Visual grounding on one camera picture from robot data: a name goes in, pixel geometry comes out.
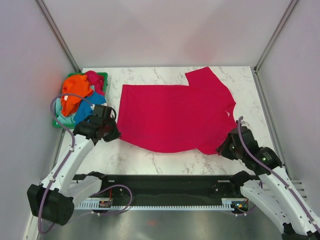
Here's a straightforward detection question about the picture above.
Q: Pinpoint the green plastic basket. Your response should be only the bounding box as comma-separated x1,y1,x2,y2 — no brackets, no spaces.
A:
52,71,110,129

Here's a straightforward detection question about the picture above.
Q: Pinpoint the orange t shirt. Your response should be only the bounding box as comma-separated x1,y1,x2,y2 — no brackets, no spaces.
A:
60,74,94,117

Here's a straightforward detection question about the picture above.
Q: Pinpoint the magenta t shirt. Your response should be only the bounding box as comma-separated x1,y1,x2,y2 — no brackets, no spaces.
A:
117,67,236,155
85,70,105,95

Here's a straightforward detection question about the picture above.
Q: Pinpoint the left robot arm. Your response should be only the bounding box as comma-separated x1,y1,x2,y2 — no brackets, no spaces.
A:
27,104,121,226

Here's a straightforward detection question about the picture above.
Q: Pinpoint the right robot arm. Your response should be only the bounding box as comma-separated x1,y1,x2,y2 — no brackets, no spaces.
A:
217,123,320,240

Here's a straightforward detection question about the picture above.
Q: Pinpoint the blue t shirt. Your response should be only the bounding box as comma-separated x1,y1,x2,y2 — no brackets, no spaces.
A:
73,91,107,125

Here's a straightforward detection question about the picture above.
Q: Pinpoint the light teal t shirt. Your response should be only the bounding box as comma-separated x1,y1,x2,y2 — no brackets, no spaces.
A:
55,98,76,126

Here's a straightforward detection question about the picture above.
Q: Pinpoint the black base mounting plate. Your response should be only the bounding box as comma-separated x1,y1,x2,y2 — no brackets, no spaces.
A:
100,175,244,204

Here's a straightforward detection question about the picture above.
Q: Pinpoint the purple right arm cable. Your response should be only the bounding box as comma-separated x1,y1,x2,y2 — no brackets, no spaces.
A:
236,116,320,233

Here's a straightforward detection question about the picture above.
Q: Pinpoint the right side aluminium rail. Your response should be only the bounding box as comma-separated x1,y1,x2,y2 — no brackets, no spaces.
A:
250,66,292,180

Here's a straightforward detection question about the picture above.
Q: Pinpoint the white slotted cable duct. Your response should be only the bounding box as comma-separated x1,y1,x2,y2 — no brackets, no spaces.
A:
74,198,235,211

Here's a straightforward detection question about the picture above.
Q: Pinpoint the left aluminium corner post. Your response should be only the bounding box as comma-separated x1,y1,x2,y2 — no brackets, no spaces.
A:
34,0,81,73

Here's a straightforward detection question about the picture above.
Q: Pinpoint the aluminium corner post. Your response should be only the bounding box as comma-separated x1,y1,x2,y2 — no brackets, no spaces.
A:
34,0,81,73
253,0,300,75

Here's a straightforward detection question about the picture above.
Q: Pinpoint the right aluminium corner post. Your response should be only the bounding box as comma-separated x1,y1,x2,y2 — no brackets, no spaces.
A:
253,0,300,75

